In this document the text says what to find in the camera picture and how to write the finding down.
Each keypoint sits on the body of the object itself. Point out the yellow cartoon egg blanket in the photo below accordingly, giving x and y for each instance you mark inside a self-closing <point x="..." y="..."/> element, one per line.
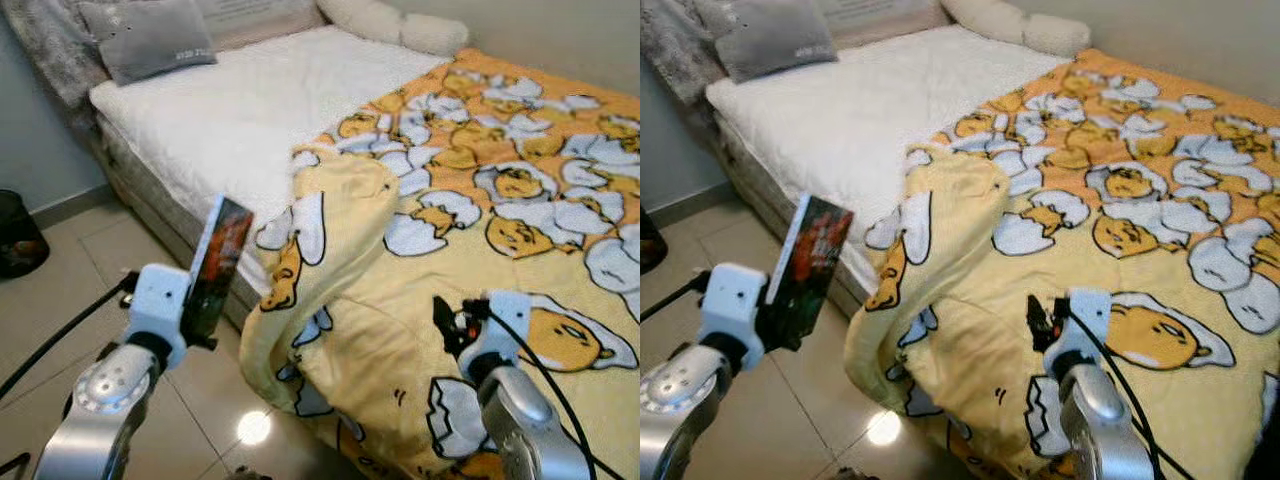
<point x="380" y="350"/>
<point x="1000" y="350"/>

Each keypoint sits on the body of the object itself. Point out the dark book with red cover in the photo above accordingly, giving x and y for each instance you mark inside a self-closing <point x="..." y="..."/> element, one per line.
<point x="815" y="260"/>
<point x="215" y="260"/>

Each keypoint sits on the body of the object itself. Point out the small grey pillow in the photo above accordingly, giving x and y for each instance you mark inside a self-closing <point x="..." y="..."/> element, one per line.
<point x="150" y="40"/>
<point x="775" y="40"/>

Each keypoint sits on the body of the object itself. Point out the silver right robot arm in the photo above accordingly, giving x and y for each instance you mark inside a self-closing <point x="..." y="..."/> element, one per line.
<point x="530" y="430"/>
<point x="1105" y="430"/>

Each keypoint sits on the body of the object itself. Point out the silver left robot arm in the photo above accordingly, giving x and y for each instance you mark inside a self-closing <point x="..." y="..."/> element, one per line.
<point x="95" y="420"/>
<point x="680" y="420"/>

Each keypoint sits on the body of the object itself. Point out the black round trash bin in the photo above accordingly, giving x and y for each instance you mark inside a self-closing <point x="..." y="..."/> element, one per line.
<point x="650" y="245"/>
<point x="20" y="240"/>

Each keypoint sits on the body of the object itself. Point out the white quilted mattress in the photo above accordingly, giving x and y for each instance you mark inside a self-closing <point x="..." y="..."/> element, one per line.
<point x="850" y="110"/>
<point x="230" y="110"/>

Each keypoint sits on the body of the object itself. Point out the cream bolster pillow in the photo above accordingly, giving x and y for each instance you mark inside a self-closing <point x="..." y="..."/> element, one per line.
<point x="1020" y="25"/>
<point x="400" y="25"/>

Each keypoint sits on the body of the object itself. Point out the grey beige bed base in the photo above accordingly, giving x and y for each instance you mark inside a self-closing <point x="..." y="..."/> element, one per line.
<point x="760" y="190"/>
<point x="150" y="200"/>

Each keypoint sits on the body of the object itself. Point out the large grey floral pillow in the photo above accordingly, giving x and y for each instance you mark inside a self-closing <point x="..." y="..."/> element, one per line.
<point x="260" y="18"/>
<point x="880" y="12"/>

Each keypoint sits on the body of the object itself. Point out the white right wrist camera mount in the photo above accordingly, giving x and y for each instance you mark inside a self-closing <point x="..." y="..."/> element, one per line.
<point x="505" y="320"/>
<point x="1090" y="315"/>

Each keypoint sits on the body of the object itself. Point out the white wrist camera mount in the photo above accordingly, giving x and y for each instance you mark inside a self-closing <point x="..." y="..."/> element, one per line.
<point x="505" y="320"/>
<point x="730" y="300"/>
<point x="1090" y="315"/>
<point x="155" y="300"/>

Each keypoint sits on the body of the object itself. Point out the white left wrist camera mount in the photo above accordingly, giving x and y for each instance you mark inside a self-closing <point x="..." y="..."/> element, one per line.
<point x="730" y="300"/>
<point x="155" y="300"/>

